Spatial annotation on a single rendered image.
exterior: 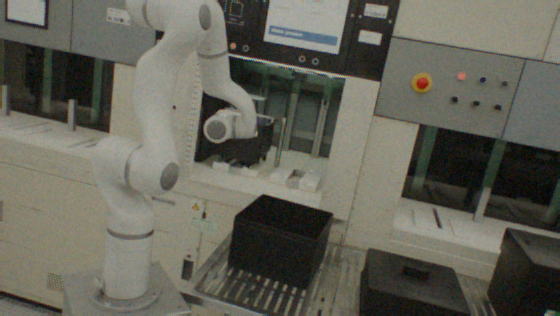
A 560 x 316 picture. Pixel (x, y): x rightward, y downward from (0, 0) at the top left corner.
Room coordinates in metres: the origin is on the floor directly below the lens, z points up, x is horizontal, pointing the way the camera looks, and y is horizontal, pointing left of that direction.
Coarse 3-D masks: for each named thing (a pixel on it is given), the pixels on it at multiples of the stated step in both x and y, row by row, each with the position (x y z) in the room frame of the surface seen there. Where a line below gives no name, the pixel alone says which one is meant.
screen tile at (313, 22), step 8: (312, 0) 1.74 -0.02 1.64; (320, 0) 1.74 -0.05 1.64; (328, 0) 1.73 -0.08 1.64; (336, 0) 1.73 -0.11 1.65; (312, 8) 1.74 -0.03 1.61; (320, 8) 1.74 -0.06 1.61; (328, 8) 1.73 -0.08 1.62; (336, 8) 1.73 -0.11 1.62; (312, 16) 1.74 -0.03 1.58; (336, 16) 1.73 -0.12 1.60; (312, 24) 1.74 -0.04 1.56; (320, 24) 1.74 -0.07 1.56; (328, 24) 1.73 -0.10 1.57; (336, 24) 1.73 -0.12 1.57; (336, 32) 1.72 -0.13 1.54
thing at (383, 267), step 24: (384, 264) 1.35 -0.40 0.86; (408, 264) 1.38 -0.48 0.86; (432, 264) 1.42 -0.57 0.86; (360, 288) 1.35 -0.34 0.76; (384, 288) 1.20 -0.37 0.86; (408, 288) 1.22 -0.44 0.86; (432, 288) 1.25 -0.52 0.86; (456, 288) 1.28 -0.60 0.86; (360, 312) 1.20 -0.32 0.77; (384, 312) 1.18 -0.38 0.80; (408, 312) 1.17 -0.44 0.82; (432, 312) 1.16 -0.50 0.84; (456, 312) 1.15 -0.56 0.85
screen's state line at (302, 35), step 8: (272, 32) 1.77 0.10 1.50; (280, 32) 1.76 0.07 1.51; (288, 32) 1.76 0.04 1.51; (296, 32) 1.75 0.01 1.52; (304, 32) 1.75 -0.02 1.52; (304, 40) 1.74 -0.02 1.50; (312, 40) 1.74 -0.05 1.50; (320, 40) 1.73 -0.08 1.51; (328, 40) 1.73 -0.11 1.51; (336, 40) 1.72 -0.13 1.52
